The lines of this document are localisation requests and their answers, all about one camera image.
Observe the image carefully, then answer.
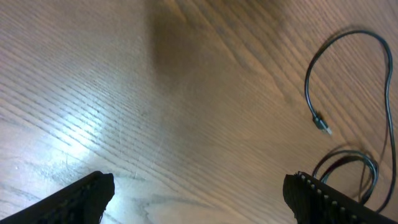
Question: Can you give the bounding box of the black cable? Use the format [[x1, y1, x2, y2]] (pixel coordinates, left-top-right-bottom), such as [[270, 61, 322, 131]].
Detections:
[[304, 29, 397, 213]]

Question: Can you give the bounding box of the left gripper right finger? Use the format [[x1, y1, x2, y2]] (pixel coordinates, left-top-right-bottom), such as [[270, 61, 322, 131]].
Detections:
[[283, 172, 397, 224]]

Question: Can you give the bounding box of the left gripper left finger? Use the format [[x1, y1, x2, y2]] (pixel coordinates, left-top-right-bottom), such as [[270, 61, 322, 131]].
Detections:
[[1, 171, 115, 224]]

